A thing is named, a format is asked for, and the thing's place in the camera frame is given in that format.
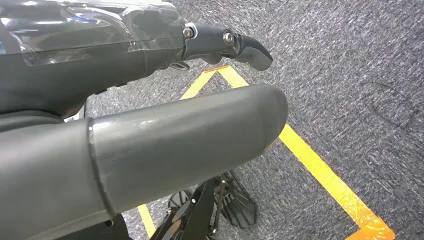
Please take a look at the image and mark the yellow floor tape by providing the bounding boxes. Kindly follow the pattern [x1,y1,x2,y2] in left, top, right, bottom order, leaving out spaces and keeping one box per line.
[137,65,396,240]

